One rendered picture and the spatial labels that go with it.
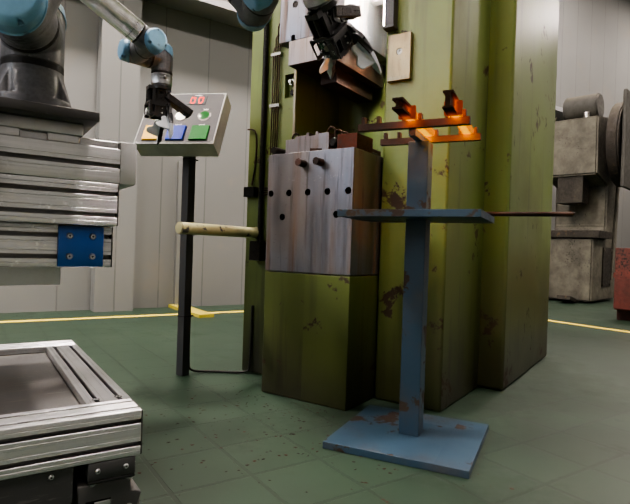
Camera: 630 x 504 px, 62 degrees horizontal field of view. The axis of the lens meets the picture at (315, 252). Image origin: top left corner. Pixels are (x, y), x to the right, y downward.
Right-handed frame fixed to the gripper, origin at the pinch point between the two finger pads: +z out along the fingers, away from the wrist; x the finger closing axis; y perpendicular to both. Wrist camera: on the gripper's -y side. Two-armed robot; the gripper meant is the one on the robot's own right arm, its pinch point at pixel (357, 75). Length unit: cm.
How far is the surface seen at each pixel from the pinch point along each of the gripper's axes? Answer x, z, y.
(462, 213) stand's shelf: 22.3, 37.4, 7.7
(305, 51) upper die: -59, 16, -48
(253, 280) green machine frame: -84, 86, 15
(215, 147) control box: -87, 30, -8
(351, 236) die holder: -25, 58, 4
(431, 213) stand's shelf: 14.6, 36.5, 9.7
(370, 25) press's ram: -46, 22, -74
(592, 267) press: -59, 485, -348
